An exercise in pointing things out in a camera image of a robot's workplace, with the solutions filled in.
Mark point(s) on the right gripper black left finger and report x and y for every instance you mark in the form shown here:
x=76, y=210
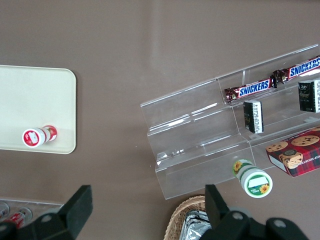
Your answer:
x=72, y=212

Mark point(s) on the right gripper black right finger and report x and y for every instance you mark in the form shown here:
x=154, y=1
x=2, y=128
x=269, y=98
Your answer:
x=220, y=220

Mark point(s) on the light wicker basket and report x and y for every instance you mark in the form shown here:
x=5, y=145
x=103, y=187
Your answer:
x=175, y=217

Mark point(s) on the cream plastic tray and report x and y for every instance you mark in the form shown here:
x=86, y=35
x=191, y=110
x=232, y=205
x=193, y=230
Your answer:
x=32, y=100

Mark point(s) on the aluminium foil container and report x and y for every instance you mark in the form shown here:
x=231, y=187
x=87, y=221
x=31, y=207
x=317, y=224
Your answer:
x=195, y=225

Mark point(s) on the clear acrylic bottle rack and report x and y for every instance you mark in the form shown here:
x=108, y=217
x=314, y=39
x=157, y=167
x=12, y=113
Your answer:
x=45, y=205

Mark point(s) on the green sunflower yogurt cup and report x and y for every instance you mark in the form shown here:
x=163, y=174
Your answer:
x=255, y=183

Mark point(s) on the red cola bottle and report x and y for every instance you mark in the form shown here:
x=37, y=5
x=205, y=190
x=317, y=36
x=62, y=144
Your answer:
x=18, y=215

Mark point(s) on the clear acrylic stepped stand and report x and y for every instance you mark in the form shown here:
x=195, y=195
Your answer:
x=195, y=140

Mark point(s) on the red strawberry yogurt cup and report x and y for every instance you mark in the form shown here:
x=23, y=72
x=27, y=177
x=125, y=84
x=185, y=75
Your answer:
x=32, y=137

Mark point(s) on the red plaid cookie box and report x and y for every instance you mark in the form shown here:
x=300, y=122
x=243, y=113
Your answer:
x=297, y=152

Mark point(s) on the small black carton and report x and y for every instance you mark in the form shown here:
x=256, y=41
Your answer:
x=253, y=117
x=308, y=96

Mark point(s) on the Snickers chocolate bar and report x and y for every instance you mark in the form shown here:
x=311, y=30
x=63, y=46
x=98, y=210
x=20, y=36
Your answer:
x=300, y=70
x=250, y=90

